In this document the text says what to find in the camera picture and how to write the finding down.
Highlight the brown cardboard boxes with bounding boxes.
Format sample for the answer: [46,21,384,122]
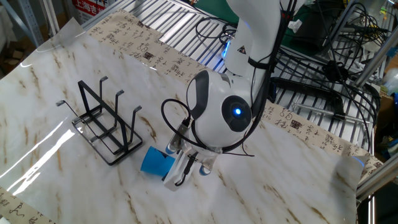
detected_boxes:
[0,40,25,77]

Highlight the blue plastic cup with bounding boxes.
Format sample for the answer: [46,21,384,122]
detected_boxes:
[140,146,177,179]

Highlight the thick slanted aluminium post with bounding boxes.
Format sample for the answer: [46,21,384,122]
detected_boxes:
[353,30,398,88]

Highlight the black curved stand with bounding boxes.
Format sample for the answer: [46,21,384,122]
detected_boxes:
[269,77,346,116]

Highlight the black wire cup rack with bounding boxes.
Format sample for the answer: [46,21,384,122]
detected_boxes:
[55,76,144,166]

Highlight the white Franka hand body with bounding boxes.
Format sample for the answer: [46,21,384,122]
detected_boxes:
[162,146,219,192]

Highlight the crumpled white tissue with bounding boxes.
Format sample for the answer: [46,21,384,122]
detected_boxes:
[287,19,303,34]

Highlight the black cable bundle with plug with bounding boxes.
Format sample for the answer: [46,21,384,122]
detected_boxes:
[273,0,392,153]

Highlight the clear plastic bag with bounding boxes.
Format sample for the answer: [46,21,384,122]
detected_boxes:
[381,67,398,96]

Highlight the aluminium frame beam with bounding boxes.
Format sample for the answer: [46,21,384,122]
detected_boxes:
[356,161,398,202]

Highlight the blue-grey perforated shelf upright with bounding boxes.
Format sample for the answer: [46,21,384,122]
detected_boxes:
[0,0,44,47]

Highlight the silver metal rod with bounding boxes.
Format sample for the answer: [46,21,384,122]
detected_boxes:
[292,102,373,125]

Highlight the red and white sign box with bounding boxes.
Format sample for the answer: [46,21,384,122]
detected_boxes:
[72,0,108,24]

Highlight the black arm cable with straps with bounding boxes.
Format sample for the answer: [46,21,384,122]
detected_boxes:
[160,0,292,187]

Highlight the black electronics box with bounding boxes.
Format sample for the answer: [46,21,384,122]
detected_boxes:
[290,7,336,57]

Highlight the glossy marble pattern mat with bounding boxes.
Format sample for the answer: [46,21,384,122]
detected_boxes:
[0,17,364,224]

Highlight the silver wrist mount bracket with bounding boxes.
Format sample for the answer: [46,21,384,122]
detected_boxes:
[164,123,192,156]

